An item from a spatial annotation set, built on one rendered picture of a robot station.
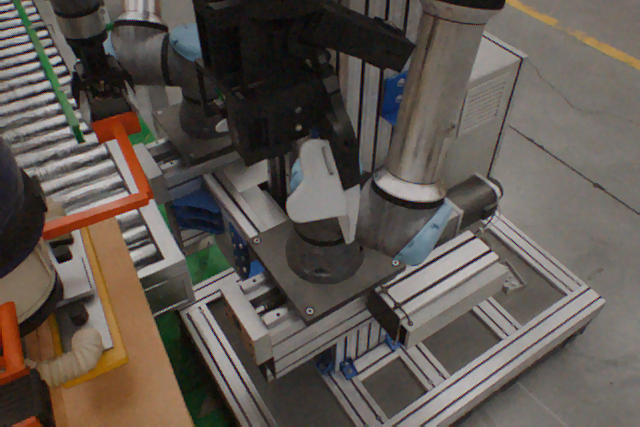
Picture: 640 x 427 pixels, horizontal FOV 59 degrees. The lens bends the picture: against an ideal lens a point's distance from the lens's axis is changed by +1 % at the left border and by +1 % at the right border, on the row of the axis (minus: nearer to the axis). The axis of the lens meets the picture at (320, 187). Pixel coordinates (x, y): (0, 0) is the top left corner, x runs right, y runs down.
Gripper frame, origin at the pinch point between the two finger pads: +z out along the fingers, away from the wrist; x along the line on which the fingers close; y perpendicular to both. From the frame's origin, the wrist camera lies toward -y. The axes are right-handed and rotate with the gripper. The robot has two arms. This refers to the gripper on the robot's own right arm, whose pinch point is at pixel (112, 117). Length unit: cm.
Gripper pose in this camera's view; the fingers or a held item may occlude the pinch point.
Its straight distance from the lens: 121.2
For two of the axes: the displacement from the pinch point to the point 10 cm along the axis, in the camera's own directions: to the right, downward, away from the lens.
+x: 8.8, -3.3, 3.4
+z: 0.0, 7.1, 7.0
